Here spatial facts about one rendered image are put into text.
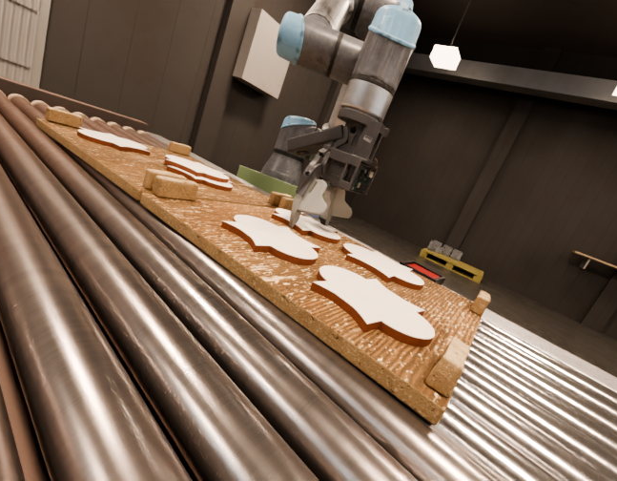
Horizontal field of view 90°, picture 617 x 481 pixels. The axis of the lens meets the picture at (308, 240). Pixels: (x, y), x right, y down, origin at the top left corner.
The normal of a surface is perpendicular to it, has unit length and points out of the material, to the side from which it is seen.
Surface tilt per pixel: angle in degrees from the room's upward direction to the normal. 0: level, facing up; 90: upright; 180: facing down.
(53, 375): 40
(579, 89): 90
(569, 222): 90
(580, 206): 90
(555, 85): 90
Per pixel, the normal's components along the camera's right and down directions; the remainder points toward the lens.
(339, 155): -0.55, 0.01
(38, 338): -0.12, -0.70
